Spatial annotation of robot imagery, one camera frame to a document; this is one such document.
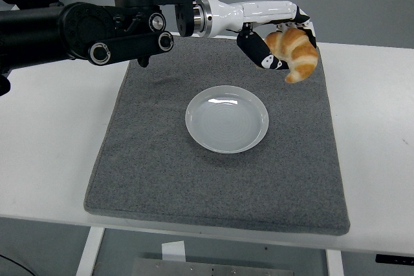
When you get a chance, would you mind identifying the white table leg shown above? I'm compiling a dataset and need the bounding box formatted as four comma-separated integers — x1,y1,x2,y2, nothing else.
325,249,345,276
74,226,106,276

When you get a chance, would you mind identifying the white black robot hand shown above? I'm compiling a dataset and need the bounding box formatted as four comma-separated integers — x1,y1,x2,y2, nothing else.
202,0,320,72

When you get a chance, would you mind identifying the grey metal plate with screws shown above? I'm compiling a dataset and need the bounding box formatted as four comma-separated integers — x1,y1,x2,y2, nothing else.
131,257,295,276

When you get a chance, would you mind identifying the golden croissant bread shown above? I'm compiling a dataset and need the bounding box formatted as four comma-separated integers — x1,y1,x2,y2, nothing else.
263,27,320,84

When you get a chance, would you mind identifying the grey felt table mat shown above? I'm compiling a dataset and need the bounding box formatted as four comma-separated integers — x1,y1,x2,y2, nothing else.
83,33,352,237

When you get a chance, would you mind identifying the pale grey round plate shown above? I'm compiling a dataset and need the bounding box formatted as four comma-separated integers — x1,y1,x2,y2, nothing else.
184,85,270,154

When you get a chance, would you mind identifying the black table control panel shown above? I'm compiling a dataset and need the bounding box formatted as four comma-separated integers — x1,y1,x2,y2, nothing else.
375,253,414,264

